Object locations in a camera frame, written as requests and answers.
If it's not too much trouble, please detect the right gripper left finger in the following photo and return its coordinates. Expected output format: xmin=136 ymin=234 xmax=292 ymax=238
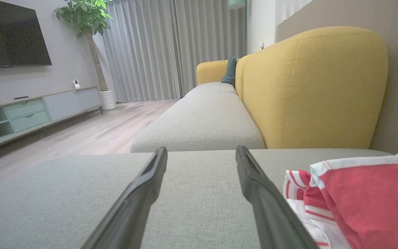
xmin=82 ymin=147 xmax=168 ymax=249

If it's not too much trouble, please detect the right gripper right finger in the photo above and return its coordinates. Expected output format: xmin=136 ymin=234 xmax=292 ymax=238
xmin=235 ymin=145 xmax=320 ymax=249

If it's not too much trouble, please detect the red number 23 jersey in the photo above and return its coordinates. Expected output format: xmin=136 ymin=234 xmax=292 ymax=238
xmin=284 ymin=153 xmax=398 ymax=249

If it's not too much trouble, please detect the large grey sofa ottoman cushion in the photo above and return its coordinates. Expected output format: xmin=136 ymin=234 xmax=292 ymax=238
xmin=0 ymin=149 xmax=396 ymax=249

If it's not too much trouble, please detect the white ribbed plant pot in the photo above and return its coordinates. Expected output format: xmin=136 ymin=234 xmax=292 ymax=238
xmin=99 ymin=90 xmax=117 ymax=110

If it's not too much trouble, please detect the grey sofa seat cushion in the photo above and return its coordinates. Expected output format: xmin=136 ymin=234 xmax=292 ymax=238
xmin=184 ymin=82 xmax=237 ymax=97
xmin=130 ymin=92 xmax=266 ymax=153

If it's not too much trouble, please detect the grey TV cabinet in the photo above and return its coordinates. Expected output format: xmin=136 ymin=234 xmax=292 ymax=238
xmin=0 ymin=86 xmax=103 ymax=154

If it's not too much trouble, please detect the yellow sofa backrest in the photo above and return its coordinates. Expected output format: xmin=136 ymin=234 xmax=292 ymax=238
xmin=235 ymin=27 xmax=389 ymax=150

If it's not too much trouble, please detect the dark teal throw pillow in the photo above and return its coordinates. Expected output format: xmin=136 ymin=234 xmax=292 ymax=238
xmin=221 ymin=55 xmax=237 ymax=85

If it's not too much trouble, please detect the yellow sofa armrest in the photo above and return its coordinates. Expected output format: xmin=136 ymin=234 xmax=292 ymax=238
xmin=196 ymin=59 xmax=241 ymax=86

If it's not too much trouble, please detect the light grey sheer curtain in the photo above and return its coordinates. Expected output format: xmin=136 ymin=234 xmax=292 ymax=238
xmin=102 ymin=0 xmax=182 ymax=103

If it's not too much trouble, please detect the grey pleated curtain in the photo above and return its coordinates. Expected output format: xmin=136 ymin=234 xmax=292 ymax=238
xmin=171 ymin=0 xmax=247 ymax=99

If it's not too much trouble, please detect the green indoor tree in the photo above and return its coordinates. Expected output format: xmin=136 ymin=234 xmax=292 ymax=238
xmin=53 ymin=0 xmax=114 ymax=92

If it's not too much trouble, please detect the black flat screen TV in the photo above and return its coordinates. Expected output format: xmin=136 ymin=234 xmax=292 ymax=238
xmin=0 ymin=0 xmax=53 ymax=68

